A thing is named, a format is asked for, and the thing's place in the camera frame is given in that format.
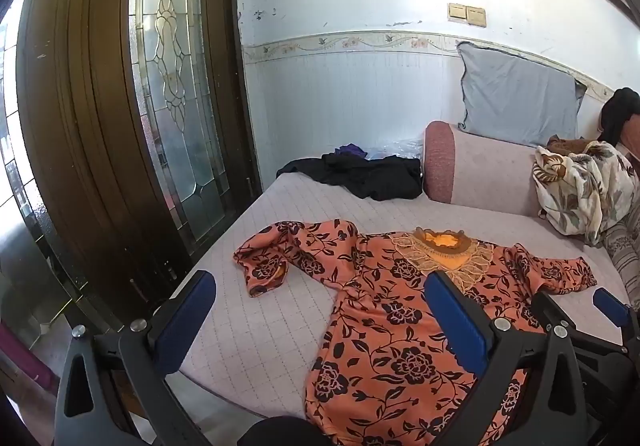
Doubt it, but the black garment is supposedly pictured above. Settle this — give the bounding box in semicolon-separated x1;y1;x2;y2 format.
276;152;425;201

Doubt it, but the clear plastic bag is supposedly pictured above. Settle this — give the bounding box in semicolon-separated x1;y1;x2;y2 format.
367;139;426;162

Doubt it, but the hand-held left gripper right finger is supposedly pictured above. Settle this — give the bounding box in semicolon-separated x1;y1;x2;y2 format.
424;270;588;446

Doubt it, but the cream floral blanket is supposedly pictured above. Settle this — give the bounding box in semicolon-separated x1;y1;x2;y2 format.
531;141;636;247

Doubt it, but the grey-blue pillow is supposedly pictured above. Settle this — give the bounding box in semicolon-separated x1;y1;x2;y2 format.
457;41;587;147

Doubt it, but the wooden door with leaded glass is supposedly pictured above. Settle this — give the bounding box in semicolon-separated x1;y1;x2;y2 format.
15;0;263;332

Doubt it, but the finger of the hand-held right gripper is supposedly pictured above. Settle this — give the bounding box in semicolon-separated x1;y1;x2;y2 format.
593;287;634;356
531;291;576;334

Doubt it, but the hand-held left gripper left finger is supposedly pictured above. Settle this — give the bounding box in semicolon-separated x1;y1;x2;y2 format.
54;270;217;446

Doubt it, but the striped cushion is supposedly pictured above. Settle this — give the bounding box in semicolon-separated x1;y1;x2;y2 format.
602;216;640;312

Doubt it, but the black cloth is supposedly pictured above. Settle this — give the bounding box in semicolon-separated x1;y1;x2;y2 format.
600;87;640;149

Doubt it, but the magenta object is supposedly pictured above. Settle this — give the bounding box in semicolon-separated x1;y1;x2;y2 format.
0;321;53;389

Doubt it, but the orange floral blouse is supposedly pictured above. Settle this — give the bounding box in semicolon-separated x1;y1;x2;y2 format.
233;220;598;446

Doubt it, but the brown cloth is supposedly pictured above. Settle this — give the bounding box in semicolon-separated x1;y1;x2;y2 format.
546;135;593;157

